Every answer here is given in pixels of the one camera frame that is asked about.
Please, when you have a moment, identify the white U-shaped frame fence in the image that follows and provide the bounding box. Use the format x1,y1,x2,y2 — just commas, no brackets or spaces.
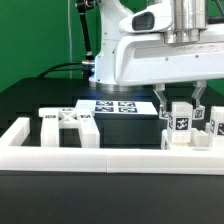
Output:
0,117,224,175

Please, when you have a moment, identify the black cable bundle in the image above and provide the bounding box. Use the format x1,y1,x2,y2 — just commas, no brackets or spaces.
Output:
37,61,91,79

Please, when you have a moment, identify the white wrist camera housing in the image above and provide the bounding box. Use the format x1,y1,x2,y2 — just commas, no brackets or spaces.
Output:
119,7,172,34

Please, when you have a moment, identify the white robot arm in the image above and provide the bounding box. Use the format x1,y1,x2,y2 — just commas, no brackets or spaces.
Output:
90,0,224,110

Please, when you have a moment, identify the white chair seat part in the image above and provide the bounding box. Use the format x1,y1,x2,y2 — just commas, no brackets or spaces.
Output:
161,128,209,151

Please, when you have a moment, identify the black pole with clamp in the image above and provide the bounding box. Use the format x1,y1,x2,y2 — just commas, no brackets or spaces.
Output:
75,0,95,66

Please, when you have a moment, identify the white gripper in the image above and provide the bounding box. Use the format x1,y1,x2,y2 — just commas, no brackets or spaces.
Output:
114,33,224,112

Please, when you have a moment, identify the white chair back part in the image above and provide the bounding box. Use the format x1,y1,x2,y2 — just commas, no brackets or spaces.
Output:
39,107,100,148

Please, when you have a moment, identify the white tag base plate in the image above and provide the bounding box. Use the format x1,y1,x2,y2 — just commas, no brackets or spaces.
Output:
76,100,157,115

